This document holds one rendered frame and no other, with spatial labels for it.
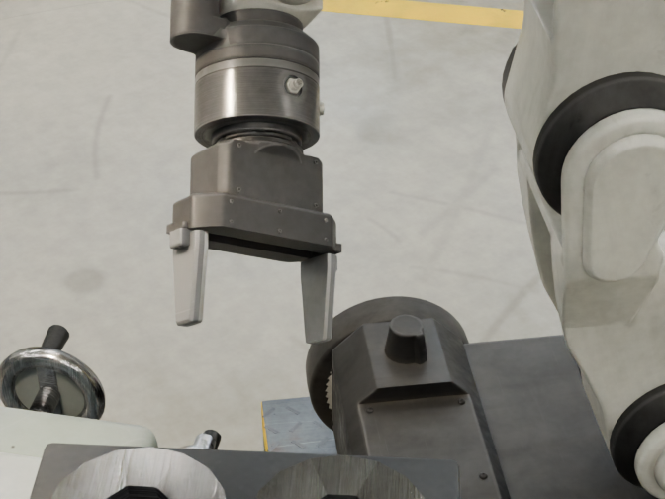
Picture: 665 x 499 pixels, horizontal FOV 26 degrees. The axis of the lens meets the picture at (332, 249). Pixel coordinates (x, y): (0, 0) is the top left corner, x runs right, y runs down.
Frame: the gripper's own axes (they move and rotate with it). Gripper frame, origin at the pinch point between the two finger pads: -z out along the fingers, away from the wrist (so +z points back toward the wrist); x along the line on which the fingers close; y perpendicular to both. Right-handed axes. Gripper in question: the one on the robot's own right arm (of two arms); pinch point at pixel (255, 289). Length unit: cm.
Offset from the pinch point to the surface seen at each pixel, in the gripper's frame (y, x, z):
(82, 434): -39.1, -7.6, -5.0
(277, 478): 19.3, 11.8, -15.0
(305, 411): -66, -52, 4
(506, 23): -148, -172, 116
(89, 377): -52, -15, 3
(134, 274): -149, -74, 41
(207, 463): 15.1, 13.3, -14.0
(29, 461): -24.7, 4.4, -9.6
